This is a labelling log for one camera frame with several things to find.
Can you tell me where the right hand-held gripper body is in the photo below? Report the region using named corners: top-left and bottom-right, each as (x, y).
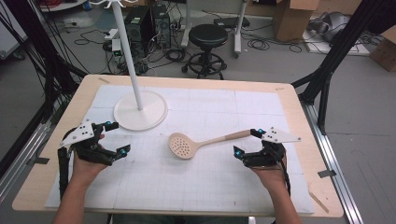
top-left (242, 126), bottom-right (302, 169)

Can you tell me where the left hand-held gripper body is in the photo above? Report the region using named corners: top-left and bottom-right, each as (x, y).
top-left (59, 119), bottom-right (118, 166)

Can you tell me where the white stand with round base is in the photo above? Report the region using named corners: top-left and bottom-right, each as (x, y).
top-left (88, 0), bottom-right (169, 133)

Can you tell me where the beige slotted spoon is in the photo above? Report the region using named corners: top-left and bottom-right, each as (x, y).
top-left (167, 129), bottom-right (252, 161)

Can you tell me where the person's left hand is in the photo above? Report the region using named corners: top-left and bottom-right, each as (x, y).
top-left (72, 148), bottom-right (108, 189)

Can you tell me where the person's right hand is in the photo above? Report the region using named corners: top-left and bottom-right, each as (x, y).
top-left (250, 161), bottom-right (290, 191)

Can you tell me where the white grid mat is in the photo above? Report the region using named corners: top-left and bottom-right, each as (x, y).
top-left (45, 84), bottom-right (316, 216)

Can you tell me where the black tape piece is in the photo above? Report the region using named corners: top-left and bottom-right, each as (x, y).
top-left (317, 169), bottom-right (337, 179)
top-left (25, 157), bottom-right (50, 166)

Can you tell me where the wooden stick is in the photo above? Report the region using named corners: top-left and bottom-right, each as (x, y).
top-left (307, 189), bottom-right (331, 215)

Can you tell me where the person's dark clothing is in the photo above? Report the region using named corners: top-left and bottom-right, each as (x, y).
top-left (111, 214), bottom-right (250, 224)

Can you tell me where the black computer tower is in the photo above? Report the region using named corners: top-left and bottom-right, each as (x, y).
top-left (124, 6), bottom-right (154, 58)
top-left (151, 4), bottom-right (173, 49)

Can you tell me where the white board stand leg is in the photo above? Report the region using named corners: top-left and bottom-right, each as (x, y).
top-left (180, 0), bottom-right (193, 49)
top-left (233, 0), bottom-right (248, 59)

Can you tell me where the black round stool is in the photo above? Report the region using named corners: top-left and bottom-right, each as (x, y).
top-left (181, 23), bottom-right (230, 80)

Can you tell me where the white flat board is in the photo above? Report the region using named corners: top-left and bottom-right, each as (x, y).
top-left (302, 29), bottom-right (372, 58)

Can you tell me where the flat black device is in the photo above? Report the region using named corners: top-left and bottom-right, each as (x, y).
top-left (213, 16), bottom-right (251, 30)

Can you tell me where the tall cardboard box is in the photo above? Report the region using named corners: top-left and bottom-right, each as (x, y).
top-left (273, 0), bottom-right (321, 43)

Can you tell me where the grey headset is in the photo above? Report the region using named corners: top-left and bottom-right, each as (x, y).
top-left (307, 11), bottom-right (352, 43)

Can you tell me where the small cardboard box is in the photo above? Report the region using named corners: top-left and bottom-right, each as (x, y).
top-left (369, 25), bottom-right (396, 73)

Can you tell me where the black sleeved cable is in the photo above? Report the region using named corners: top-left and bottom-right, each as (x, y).
top-left (57, 146), bottom-right (71, 201)

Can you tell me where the thin black cable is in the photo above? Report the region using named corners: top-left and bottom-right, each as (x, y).
top-left (279, 152), bottom-right (292, 197)

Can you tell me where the aluminium rail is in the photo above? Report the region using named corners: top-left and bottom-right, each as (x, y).
top-left (301, 101), bottom-right (365, 224)
top-left (0, 119), bottom-right (54, 203)

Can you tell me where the black metal frame stand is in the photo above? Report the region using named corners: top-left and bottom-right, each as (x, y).
top-left (290, 0), bottom-right (396, 135)
top-left (0, 0), bottom-right (90, 180)

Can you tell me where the coiled black floor cable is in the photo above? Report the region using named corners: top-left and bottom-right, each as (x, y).
top-left (247, 37), bottom-right (271, 51)

